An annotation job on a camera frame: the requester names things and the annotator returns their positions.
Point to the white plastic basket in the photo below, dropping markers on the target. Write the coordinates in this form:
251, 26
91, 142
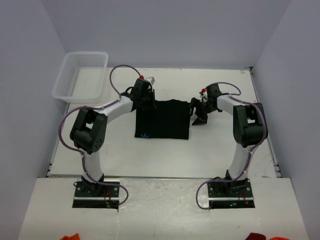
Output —
81, 77

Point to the black t shirt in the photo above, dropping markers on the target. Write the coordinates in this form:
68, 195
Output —
169, 120

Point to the orange cloth bottom left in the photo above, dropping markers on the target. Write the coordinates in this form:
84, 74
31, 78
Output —
72, 237

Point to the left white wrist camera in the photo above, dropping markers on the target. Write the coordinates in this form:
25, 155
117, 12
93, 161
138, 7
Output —
151, 80

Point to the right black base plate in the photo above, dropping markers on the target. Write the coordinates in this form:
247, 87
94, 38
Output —
234, 195

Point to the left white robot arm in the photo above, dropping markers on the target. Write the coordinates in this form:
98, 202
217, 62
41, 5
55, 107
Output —
89, 129

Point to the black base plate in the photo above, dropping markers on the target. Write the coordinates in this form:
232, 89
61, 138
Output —
234, 195
89, 195

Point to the orange cloth bottom right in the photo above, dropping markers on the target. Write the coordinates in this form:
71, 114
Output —
279, 238

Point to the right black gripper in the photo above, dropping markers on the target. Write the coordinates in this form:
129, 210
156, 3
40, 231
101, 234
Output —
201, 120

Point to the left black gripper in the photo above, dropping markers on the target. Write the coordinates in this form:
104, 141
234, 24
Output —
152, 104

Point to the orange cloth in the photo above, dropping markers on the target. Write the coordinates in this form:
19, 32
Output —
72, 237
279, 238

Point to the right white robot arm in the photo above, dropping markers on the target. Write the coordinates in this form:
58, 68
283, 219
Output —
249, 129

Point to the dark red cloth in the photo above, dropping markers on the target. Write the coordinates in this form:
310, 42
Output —
256, 236

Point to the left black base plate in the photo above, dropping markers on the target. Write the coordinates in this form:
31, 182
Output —
89, 195

